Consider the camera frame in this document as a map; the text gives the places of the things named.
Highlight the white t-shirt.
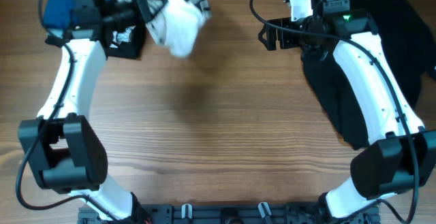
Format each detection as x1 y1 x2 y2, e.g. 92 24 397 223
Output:
118 0 212 58

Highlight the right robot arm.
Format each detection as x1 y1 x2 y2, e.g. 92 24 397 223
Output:
258 11 435 223

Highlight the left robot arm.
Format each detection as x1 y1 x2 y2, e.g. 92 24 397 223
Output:
18 0 173 223

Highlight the folded light denim garment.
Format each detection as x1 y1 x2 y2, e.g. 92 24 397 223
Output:
46 26 137 46

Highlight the folded black garment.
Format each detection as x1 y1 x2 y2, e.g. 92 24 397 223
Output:
47 24 146 59

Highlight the folded blue shirt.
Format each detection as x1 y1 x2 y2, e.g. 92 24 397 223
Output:
42 0 116 31

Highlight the black t-shirt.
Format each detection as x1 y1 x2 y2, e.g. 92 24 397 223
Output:
302 0 435 150

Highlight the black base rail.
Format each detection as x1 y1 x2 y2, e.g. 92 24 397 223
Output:
77 202 381 224

